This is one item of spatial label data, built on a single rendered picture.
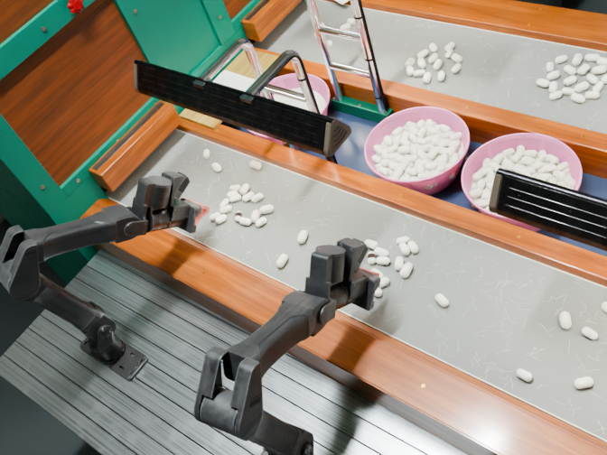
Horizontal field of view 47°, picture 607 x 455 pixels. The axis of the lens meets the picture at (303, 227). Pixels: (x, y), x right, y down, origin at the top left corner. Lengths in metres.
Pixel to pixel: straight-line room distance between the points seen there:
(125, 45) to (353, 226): 0.81
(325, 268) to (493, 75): 0.91
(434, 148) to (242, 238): 0.54
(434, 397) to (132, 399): 0.73
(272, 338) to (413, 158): 0.79
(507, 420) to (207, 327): 0.75
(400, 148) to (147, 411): 0.89
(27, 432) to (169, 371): 1.13
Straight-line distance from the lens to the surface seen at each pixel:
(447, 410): 1.37
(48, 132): 1.92
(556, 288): 1.52
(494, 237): 1.57
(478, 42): 2.10
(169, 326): 1.78
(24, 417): 2.80
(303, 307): 1.23
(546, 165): 1.73
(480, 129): 1.85
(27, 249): 1.48
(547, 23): 2.10
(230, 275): 1.66
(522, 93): 1.92
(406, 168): 1.78
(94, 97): 1.98
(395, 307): 1.52
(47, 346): 1.94
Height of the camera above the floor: 2.01
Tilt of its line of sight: 48 degrees down
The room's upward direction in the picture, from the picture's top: 24 degrees counter-clockwise
